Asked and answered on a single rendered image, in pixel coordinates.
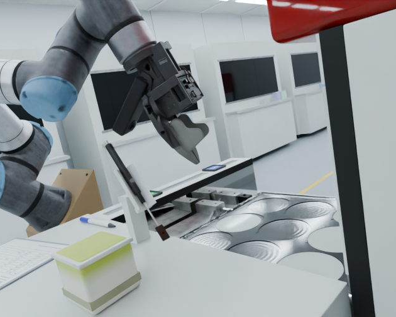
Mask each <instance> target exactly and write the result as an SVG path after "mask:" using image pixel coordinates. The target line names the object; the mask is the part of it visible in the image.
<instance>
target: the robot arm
mask: <svg viewBox="0 0 396 317"><path fill-rule="evenodd" d="M106 44H108V46H109V48H110V49H111V51H112V52H113V54H114V56H115V57H116V59H117V60H118V62H119V64H120V65H123V67H124V69H125V71H126V72H127V74H131V73H133V72H136V71H138V72H139V75H140V76H138V77H136V78H135V80H134V82H133V85H132V86H131V89H130V90H129V93H128V95H127V97H126V100H125V102H124V104H123V107H122V108H121V110H120V112H119V115H118V117H117V119H116V122H115V124H114V126H113V131H114V132H116V133H117V134H119V135H120V136H123V135H125V134H127V133H129V132H131V131H133V130H134V128H135V126H136V124H137V122H138V120H139V118H140V115H141V113H142V111H143V109H145V111H146V113H147V115H148V117H149V118H150V120H151V122H152V123H153V125H154V127H155V129H156V131H157V132H158V133H159V135H160V136H161V137H162V138H163V139H164V140H165V141H166V142H167V143H168V144H169V145H170V146H171V148H173V149H174V150H175V151H176V152H177V153H179V154H180V155H181V156H183V157H184V158H186V159H187V160H189V161H191V162H192V163H193V164H196V165H197V164H199V163H200V159H199V154H198V152H197V149H196V146H197V145H198V144H199V143H200V142H201V141H202V140H203V139H204V138H205V137H206V136H207V135H208V133H209V127H208V126H207V125H206V124H205V123H194V122H192V120H191V119H190V117H189V116H188V115H187V114H181V112H182V111H184V110H185V109H187V108H189V107H191V106H192V105H194V104H195V103H196V102H197V101H198V100H200V99H202V97H203V96H204V95H203V93H202V91H201V90H200V88H199V86H198V85H197V83H196V81H195V79H194V78H193V76H192V74H191V73H190V71H188V70H187V69H186V68H185V67H179V65H178V63H177V62H176V60H175V59H174V57H173V55H172V53H171V51H170V49H172V47H171V45H170V44H169V42H168V41H166V42H165V43H164V42H158V43H157V40H156V39H155V37H154V36H153V33H152V32H151V30H150V29H149V27H148V25H147V23H146V22H145V20H144V19H143V17H142V15H141V13H140V12H139V10H138V8H137V7H136V5H135V3H134V2H133V0H80V2H79V4H78V5H77V7H76V9H75V10H74V12H73V13H72V14H71V16H70V17H69V19H68V20H67V21H66V22H65V24H64V25H63V26H62V27H61V28H60V29H59V30H58V32H57V34H56V36H55V39H54V41H53V43H52V45H51V46H50V48H49V49H48V50H47V52H46V54H45V55H44V57H43V58H42V59H41V60H40V61H34V60H10V59H0V152H1V153H2V154H1V156H0V209H2V210H5V211H7V212H9V213H11V214H14V215H16V216H19V217H20V218H23V219H24V220H25V221H27V222H28V223H29V224H30V225H31V226H32V227H33V228H34V229H35V230H36V231H38V232H40V233H41V232H43V231H46V230H49V229H51V228H54V227H56V226H58V225H59V224H60V223H61V222H62V220H63V219H64V218H65V215H66V214H67V211H68V210H69V207H70V204H71V200H72V194H71V192H70V191H68V190H66V189H64V188H61V187H55V186H48V185H44V184H42V183H41V182H39V181H37V180H36V178H37V177H38V174H39V173H40V171H41V168H42V167H43V164H44V163H45V161H46V159H47V157H48V156H49V154H50V152H51V149H52V146H53V138H52V136H51V134H50V132H49V131H48V130H47V129H46V128H45V127H43V126H40V124H38V123H35V122H33V121H26V120H20V119H19V118H18V117H17V116H16V115H15V114H14V113H13V112H12V111H11V110H10V109H9V107H8V106H7V105H6V104H15V105H22V107H23V108H24V109H25V110H26V111H27V112H28V113H29V114H31V115H32V116H34V117H36V118H38V119H39V118H41V119H43V120H44V121H48V122H57V121H61V120H63V119H64V118H65V117H66V116H67V115H68V113H69V112H70V110H71V109H72V107H73V105H74V104H75V103H76V101H77V98H78V94H79V92H80V90H81V88H82V86H83V84H84V82H85V80H86V78H87V76H88V75H89V72H90V71H91V68H92V66H93V65H94V62H95V61H96V58H97V56H98V55H99V53H100V51H101V50H102V49H103V48H104V47H105V45H106ZM181 68H182V69H183V70H181ZM184 69H185V70H184ZM169 121H170V123H169Z"/></svg>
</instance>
